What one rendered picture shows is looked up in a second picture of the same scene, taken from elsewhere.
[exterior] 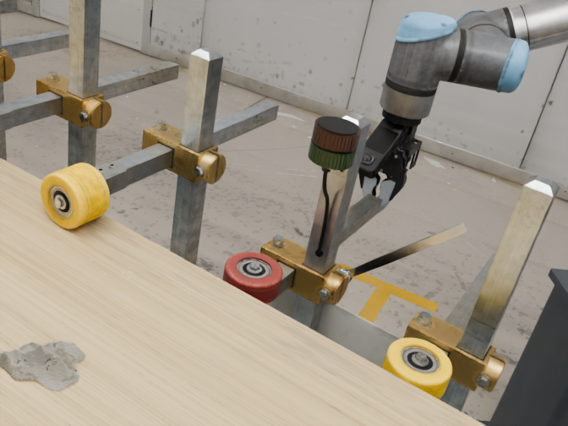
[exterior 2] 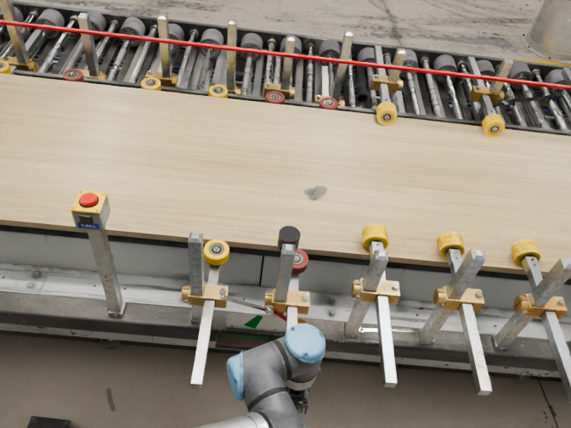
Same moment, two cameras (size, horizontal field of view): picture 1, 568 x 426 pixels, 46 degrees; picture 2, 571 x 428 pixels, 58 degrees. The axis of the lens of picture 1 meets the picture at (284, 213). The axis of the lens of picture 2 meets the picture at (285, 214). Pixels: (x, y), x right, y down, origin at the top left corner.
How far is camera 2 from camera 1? 182 cm
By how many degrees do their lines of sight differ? 97
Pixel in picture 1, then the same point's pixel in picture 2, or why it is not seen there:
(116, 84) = (466, 328)
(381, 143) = not seen: hidden behind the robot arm
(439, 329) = (214, 291)
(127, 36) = not seen: outside the picture
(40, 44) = (556, 349)
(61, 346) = (315, 194)
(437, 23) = (296, 328)
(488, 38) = (261, 351)
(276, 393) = (253, 215)
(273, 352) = (263, 228)
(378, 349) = (238, 318)
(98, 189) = (366, 234)
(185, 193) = not seen: hidden behind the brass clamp
